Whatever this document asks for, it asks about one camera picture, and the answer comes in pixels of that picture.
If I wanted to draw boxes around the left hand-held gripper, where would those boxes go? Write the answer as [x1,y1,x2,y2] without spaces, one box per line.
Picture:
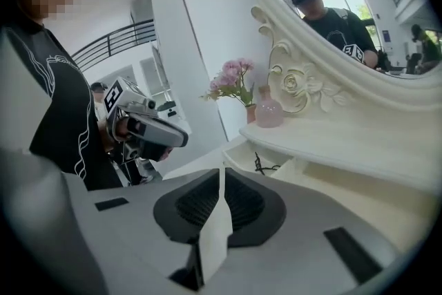
[103,77,189,163]

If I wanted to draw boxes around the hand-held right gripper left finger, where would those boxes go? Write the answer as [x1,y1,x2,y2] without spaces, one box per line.
[64,168,222,295]

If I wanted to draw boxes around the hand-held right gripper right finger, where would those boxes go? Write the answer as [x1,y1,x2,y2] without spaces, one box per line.
[206,167,398,295]

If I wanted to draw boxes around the small white drawer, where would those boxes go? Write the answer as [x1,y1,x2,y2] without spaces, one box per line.
[220,140,308,184]

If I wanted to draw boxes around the black eyelash curler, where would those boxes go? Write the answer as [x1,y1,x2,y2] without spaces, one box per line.
[253,151,281,177]

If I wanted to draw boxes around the white ornate dressing table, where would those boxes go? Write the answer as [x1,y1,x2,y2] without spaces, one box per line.
[162,106,442,253]

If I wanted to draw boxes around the person's left hand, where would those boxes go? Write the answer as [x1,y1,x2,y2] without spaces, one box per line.
[114,117,131,143]

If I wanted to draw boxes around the pink artificial flowers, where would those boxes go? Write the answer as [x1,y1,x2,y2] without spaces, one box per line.
[200,58,256,107]

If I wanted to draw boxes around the person's black printed t-shirt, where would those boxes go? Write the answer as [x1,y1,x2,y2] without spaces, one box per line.
[1,22,124,191]

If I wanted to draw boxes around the black metal railing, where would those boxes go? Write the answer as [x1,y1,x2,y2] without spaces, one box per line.
[70,19,156,70]

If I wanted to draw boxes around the pink glass bottle vase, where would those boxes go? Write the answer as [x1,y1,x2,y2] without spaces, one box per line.
[254,85,285,129]

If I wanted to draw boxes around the oval mirror cream carved frame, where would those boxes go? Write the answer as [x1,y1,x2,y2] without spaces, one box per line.
[236,0,442,122]

